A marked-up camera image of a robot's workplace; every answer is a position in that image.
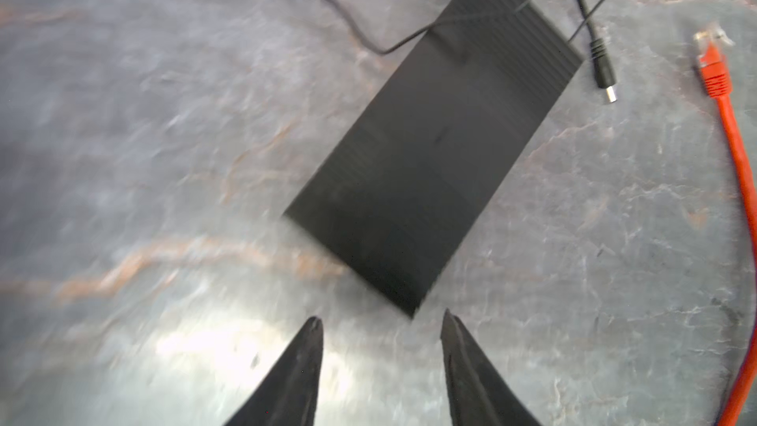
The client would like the red ethernet cable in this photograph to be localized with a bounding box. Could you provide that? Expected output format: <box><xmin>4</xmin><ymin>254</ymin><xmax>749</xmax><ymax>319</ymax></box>
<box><xmin>693</xmin><ymin>22</ymin><xmax>757</xmax><ymax>426</ymax></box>

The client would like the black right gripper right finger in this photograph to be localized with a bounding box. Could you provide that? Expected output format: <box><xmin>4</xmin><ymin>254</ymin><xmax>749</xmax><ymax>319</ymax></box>
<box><xmin>441</xmin><ymin>311</ymin><xmax>539</xmax><ymax>426</ymax></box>

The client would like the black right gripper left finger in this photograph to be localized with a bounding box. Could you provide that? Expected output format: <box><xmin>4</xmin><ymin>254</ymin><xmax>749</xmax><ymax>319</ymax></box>
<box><xmin>226</xmin><ymin>317</ymin><xmax>323</xmax><ymax>426</ymax></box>

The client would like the black power cable with plug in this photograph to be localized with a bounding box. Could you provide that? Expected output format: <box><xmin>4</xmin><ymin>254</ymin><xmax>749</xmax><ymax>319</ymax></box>
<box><xmin>454</xmin><ymin>0</ymin><xmax>619</xmax><ymax>105</ymax></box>

